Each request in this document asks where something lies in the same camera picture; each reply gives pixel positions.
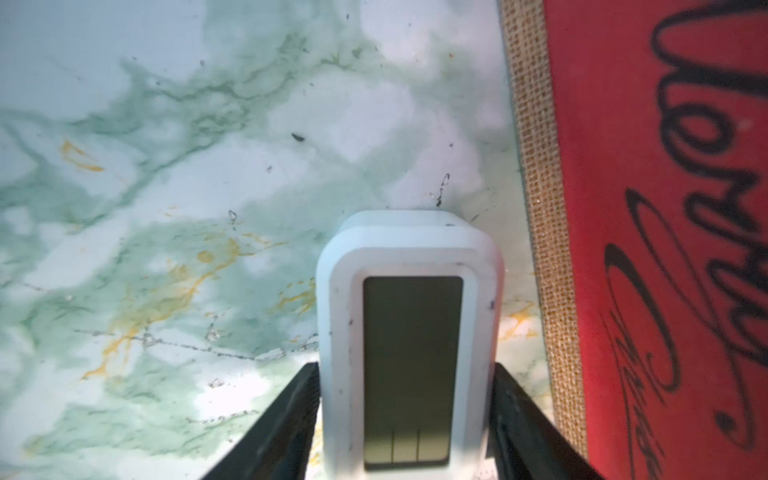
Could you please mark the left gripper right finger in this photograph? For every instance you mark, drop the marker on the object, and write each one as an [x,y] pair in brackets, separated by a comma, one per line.
[524,443]

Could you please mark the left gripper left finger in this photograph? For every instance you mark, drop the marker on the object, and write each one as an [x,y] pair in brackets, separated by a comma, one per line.
[278,445]

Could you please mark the small white digital clock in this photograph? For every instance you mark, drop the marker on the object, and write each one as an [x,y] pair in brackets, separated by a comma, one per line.
[408,307]

